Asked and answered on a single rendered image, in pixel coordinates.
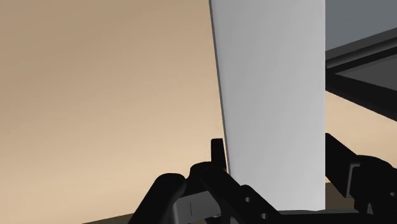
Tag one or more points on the black framed furniture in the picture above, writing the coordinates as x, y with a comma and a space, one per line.
363, 90

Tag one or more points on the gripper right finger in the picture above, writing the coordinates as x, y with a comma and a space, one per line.
377, 183

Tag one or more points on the white rectangular block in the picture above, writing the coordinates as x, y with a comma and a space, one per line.
273, 105

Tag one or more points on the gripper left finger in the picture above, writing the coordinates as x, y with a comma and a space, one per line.
214, 183

